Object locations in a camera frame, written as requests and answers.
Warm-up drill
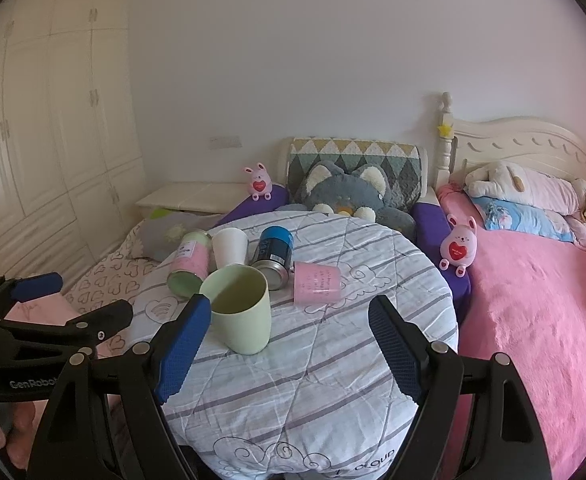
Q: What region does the light green cup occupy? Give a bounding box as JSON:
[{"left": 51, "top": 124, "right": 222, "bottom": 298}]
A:
[{"left": 199, "top": 264, "right": 273, "bottom": 356}]

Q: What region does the pink fuzzy blanket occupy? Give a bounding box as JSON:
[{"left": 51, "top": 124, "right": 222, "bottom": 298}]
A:
[{"left": 437, "top": 184, "right": 586, "bottom": 480}]

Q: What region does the blue printed pillow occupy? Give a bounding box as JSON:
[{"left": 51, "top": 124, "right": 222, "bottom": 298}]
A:
[{"left": 470, "top": 195, "right": 577, "bottom": 244}]

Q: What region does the gray cat plush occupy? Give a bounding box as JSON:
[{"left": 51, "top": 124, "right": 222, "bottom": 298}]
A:
[{"left": 274, "top": 160, "right": 420, "bottom": 242}]

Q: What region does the heart print sheet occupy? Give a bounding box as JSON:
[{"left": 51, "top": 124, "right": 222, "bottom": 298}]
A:
[{"left": 62, "top": 220, "right": 175, "bottom": 358}]

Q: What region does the pink cloth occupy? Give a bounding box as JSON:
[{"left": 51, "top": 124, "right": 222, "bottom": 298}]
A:
[{"left": 2, "top": 292, "right": 86, "bottom": 332}]

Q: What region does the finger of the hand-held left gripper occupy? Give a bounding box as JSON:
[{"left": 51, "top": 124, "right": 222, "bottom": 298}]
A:
[
  {"left": 0, "top": 299, "right": 134, "bottom": 361},
  {"left": 0, "top": 272, "right": 64, "bottom": 318}
]

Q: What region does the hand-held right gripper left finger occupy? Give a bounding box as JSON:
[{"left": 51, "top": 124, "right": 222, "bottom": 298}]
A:
[{"left": 25, "top": 292, "right": 213, "bottom": 480}]

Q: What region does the small pink rabbit toy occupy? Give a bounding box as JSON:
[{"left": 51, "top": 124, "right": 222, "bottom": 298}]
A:
[{"left": 243, "top": 162, "right": 273, "bottom": 202}]

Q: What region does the white cup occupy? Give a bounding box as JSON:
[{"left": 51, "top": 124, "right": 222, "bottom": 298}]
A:
[{"left": 211, "top": 227, "right": 250, "bottom": 274}]

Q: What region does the pink cup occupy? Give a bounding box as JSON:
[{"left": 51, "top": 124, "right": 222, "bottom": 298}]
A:
[{"left": 292, "top": 261, "right": 343, "bottom": 306}]

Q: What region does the gray pillow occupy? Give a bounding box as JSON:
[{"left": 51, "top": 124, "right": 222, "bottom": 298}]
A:
[{"left": 139, "top": 208, "right": 225, "bottom": 262}]

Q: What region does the large pink rabbit toy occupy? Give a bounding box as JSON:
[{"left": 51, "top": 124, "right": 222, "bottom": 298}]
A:
[{"left": 439, "top": 213, "right": 478, "bottom": 278}]

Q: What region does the cream nightstand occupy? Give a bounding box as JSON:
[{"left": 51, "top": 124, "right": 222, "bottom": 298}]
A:
[{"left": 135, "top": 181, "right": 247, "bottom": 222}]

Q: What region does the round table striped cloth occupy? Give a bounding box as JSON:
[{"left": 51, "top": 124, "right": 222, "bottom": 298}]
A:
[{"left": 134, "top": 210, "right": 460, "bottom": 480}]

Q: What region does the white and pink plush dog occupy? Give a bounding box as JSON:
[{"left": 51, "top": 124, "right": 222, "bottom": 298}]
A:
[{"left": 464, "top": 160, "right": 586, "bottom": 232}]

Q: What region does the cream wardrobe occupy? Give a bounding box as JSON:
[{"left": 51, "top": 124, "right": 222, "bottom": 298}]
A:
[{"left": 0, "top": 0, "right": 150, "bottom": 283}]

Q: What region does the cream bed headboard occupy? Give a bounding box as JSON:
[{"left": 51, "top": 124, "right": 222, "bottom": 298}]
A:
[{"left": 432, "top": 92, "right": 586, "bottom": 203}]

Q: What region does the pink and green can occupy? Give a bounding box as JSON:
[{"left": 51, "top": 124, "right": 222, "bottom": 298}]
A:
[{"left": 166, "top": 229, "right": 212, "bottom": 297}]

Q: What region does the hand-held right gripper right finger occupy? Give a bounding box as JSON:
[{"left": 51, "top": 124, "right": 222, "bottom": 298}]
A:
[{"left": 367, "top": 294, "right": 564, "bottom": 480}]

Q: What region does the triangle patterned cushion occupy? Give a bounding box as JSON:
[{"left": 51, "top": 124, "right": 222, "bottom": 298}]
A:
[{"left": 286, "top": 137, "right": 422, "bottom": 211}]

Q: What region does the blue and black can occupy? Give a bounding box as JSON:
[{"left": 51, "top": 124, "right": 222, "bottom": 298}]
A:
[{"left": 249, "top": 225, "right": 294, "bottom": 291}]

